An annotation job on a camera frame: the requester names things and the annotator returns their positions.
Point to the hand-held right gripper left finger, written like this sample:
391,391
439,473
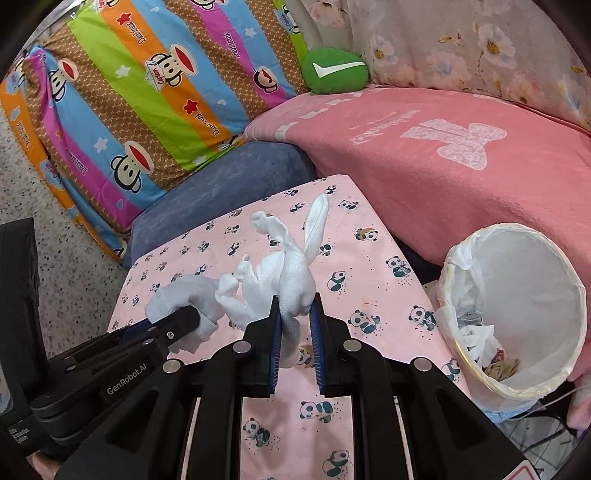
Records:
274,344

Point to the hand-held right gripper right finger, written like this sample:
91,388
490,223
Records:
317,350

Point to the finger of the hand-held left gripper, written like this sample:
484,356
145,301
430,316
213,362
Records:
175,321
178,339

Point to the white knotted cloth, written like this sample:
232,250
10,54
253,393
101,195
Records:
295,281

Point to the grey plush pouch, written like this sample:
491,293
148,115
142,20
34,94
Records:
470,319

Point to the white tissue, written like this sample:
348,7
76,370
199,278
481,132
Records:
478,344

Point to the white waste bin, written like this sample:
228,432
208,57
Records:
521,286

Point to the person's left hand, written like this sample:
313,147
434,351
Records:
46,467

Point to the pink panda print cloth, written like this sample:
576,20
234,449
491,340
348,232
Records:
369,286

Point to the blue-grey cushion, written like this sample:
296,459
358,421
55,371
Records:
221,184

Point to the light blue plastic bag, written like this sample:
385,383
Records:
505,414

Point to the pink blanket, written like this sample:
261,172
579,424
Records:
461,184

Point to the striped monkey print quilt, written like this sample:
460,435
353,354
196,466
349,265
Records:
138,92

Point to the green round cushion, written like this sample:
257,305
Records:
334,71

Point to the floral grey pillow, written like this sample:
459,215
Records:
438,41

